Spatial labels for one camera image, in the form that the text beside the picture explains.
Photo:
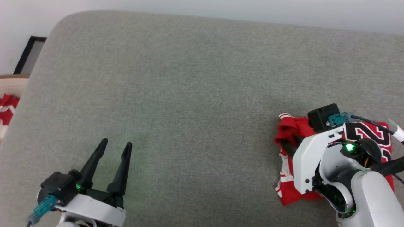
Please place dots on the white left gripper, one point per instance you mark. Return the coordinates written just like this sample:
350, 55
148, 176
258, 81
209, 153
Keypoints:
94, 211

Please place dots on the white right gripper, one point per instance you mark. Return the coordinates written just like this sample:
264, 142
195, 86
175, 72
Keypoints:
306, 164

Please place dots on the red and white jersey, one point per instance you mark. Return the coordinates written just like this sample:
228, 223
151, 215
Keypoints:
288, 192

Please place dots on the beige laundry basket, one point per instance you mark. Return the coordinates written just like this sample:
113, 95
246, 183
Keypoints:
12, 83

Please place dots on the black framed grey panel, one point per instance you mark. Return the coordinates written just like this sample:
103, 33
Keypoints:
31, 53

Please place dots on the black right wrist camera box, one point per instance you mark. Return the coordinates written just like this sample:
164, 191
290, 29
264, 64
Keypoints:
322, 118

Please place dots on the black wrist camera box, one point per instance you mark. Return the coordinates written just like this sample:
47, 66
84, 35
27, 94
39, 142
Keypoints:
322, 118
60, 186

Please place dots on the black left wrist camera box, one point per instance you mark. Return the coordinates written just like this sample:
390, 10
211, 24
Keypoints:
60, 186

